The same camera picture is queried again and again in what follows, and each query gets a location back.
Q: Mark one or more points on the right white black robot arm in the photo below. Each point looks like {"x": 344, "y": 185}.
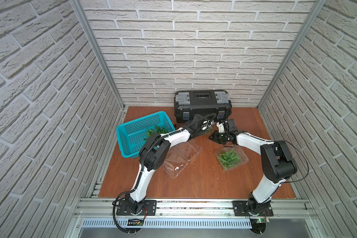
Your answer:
{"x": 277, "y": 162}

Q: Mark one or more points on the clear clamshell container with peppers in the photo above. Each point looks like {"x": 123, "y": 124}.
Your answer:
{"x": 179, "y": 156}

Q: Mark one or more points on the clear pepper container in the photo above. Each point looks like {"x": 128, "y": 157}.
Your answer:
{"x": 231, "y": 157}
{"x": 216, "y": 136}

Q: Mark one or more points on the aluminium front rail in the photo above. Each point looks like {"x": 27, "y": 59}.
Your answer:
{"x": 195, "y": 208}

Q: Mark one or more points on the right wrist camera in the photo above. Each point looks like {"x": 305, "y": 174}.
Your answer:
{"x": 220, "y": 127}

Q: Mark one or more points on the teal plastic perforated basket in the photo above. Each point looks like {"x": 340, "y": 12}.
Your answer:
{"x": 133, "y": 135}

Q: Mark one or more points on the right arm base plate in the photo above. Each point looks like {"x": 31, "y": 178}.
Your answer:
{"x": 251, "y": 208}

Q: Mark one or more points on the black grey toolbox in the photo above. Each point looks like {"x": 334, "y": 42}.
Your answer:
{"x": 202, "y": 102}

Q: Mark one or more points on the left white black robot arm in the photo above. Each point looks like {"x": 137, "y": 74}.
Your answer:
{"x": 153, "y": 154}

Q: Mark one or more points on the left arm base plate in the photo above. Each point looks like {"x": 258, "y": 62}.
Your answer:
{"x": 146, "y": 207}

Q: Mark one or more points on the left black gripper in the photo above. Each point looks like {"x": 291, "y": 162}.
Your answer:
{"x": 207, "y": 127}

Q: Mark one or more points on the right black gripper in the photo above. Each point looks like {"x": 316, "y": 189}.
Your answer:
{"x": 214, "y": 137}

